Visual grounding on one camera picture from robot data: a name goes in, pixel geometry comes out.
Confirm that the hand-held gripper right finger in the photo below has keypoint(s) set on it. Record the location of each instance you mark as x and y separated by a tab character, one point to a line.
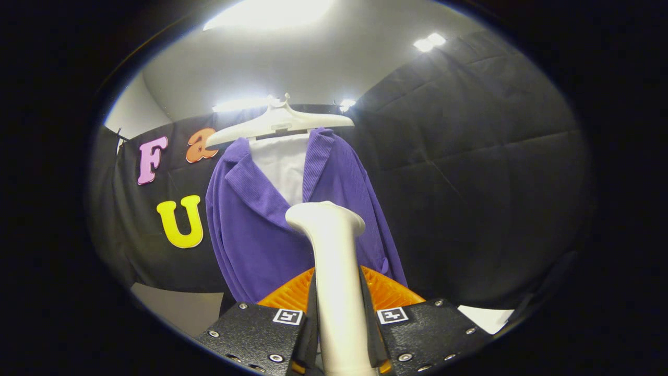
368	334

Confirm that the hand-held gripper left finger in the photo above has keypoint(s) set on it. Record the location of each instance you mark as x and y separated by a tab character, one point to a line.
311	334

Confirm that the white garment steamer head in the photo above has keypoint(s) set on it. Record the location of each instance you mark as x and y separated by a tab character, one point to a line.
336	271

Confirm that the white flat board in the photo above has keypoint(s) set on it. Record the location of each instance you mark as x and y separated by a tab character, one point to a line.
485	317

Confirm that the grey cabinet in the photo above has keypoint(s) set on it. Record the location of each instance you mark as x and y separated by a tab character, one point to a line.
177	308

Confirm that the black backdrop cloth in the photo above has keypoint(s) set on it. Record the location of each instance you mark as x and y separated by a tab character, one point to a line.
469	183

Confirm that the white plastic hanger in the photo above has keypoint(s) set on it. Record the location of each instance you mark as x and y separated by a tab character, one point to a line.
276	121

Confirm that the ceiling light panel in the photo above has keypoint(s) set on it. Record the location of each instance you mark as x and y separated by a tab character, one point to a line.
347	104
271	13
242	104
429	42

